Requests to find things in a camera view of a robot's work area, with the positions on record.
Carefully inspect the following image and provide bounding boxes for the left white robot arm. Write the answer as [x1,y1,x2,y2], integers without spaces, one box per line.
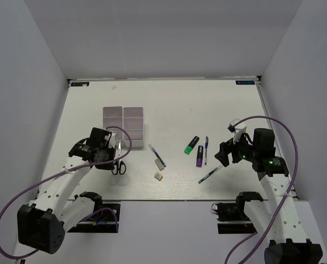
[17,126,121,254]

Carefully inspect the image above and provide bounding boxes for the green highlighter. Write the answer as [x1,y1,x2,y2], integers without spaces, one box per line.
[184,136,199,155]

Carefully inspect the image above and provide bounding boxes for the right white organizer box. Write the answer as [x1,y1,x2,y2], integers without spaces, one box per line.
[123,107,145,149]

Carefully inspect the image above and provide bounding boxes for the white eraser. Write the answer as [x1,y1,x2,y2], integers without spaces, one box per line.
[155,159,164,171]

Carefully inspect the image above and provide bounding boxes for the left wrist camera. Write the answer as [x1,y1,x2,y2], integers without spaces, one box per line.
[105,130,117,149]

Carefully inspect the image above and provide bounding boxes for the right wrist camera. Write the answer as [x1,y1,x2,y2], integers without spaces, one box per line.
[228,119,247,144]

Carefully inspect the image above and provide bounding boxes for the right blue table label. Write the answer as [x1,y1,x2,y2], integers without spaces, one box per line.
[235,80,255,85]

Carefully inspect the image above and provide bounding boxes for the blue table label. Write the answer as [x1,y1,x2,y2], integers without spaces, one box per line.
[235,80,255,85]
[70,82,90,87]

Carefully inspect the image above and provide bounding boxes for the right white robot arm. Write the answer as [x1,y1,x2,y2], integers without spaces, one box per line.
[215,128,323,263]

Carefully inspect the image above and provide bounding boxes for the left white organizer box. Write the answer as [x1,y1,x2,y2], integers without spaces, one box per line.
[102,106,125,147]

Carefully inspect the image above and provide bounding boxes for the white organizer box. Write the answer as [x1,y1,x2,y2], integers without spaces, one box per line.
[123,107,145,149]
[102,106,125,147]

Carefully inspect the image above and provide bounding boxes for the blue gel pen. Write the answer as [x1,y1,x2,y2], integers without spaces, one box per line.
[204,136,209,166]

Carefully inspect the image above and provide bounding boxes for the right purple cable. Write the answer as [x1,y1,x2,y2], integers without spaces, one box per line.
[224,115,298,264]

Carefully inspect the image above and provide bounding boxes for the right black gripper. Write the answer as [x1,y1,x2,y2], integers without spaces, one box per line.
[215,130,259,167]

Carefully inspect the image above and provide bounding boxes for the yellow eraser with barcode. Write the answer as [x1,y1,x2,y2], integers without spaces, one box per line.
[154,172,163,181]

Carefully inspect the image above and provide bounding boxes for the left blue table label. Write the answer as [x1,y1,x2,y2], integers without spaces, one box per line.
[70,82,90,87]

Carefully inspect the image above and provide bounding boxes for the purple highlighter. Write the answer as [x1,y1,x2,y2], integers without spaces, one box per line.
[196,145,204,168]

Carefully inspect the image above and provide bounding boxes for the blue capped clear pen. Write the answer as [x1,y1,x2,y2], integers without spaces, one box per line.
[148,144,167,168]

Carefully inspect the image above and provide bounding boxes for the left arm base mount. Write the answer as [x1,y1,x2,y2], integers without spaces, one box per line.
[68,192,121,233]

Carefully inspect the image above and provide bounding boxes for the green pen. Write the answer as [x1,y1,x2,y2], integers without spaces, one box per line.
[198,166,221,184]

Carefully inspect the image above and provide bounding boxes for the black handled scissors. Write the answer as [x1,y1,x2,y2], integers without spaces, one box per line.
[111,141,128,176]

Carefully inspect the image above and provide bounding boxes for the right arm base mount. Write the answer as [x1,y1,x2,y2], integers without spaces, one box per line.
[211,191,264,234]

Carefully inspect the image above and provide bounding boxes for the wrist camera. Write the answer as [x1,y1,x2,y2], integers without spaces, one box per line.
[228,119,247,144]
[105,130,117,149]

